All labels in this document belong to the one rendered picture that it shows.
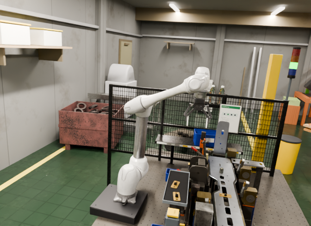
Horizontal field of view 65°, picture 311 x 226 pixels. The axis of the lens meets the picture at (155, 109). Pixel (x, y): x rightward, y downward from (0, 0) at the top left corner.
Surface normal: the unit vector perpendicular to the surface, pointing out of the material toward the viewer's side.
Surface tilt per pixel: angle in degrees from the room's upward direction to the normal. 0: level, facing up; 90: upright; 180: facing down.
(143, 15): 90
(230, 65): 90
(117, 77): 80
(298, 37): 90
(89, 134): 90
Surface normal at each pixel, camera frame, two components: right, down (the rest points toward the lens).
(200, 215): -0.18, 0.23
